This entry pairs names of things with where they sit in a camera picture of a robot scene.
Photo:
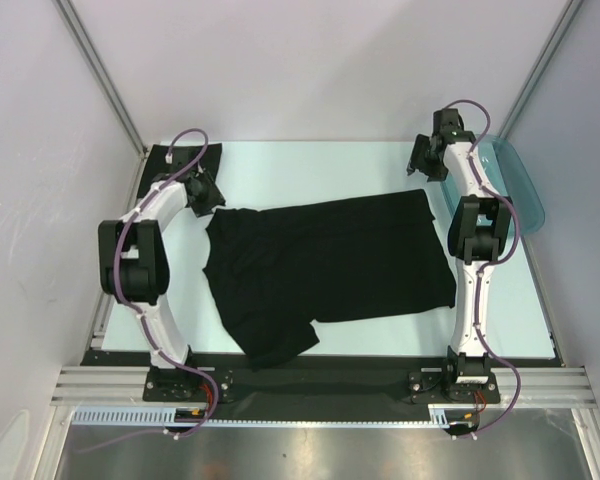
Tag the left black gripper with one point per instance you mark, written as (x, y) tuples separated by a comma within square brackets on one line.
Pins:
[(214, 197)]

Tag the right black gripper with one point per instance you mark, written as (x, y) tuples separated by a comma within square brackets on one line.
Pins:
[(425, 158)]

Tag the black t shirt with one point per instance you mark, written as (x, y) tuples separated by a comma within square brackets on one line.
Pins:
[(156, 166), (275, 273)]

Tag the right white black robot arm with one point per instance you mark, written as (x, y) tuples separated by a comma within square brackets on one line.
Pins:
[(483, 234)]

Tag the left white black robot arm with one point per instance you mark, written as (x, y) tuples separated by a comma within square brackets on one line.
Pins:
[(134, 269)]

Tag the folded black t shirt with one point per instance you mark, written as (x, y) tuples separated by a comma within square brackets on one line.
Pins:
[(156, 166)]

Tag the teal transparent plastic bin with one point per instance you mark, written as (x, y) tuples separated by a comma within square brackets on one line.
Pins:
[(504, 169)]

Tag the right aluminium corner post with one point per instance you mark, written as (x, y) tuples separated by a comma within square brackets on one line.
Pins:
[(547, 53)]

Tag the aluminium corner post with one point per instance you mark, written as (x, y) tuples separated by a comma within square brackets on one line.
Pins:
[(94, 62), (547, 53)]

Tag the aluminium frame rail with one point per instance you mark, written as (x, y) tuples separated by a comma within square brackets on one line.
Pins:
[(540, 385)]

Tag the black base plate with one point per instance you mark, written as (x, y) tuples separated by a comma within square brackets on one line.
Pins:
[(384, 406)]

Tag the left aluminium corner post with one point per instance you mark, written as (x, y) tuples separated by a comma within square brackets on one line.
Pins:
[(94, 62)]

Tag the white slotted cable duct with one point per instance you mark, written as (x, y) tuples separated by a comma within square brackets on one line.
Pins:
[(138, 416)]

